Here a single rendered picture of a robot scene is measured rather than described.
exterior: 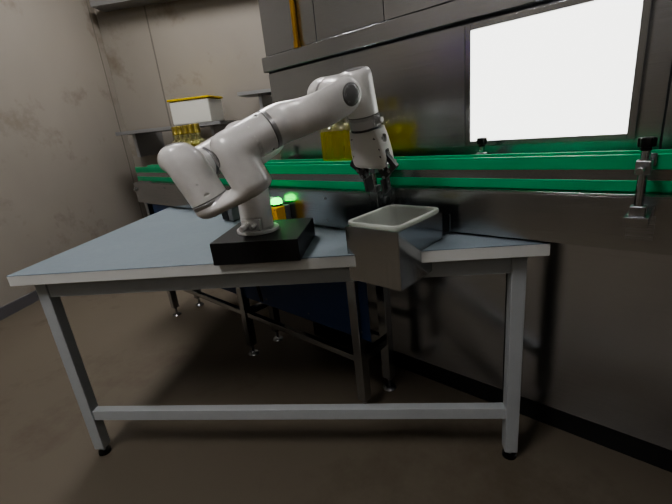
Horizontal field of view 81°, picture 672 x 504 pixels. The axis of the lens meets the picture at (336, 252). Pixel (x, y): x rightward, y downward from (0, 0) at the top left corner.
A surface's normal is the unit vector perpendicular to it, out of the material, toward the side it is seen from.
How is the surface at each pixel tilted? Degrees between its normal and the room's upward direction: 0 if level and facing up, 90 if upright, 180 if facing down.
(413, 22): 90
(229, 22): 90
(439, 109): 90
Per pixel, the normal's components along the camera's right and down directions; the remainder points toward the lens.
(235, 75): -0.11, 0.32
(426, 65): -0.66, 0.29
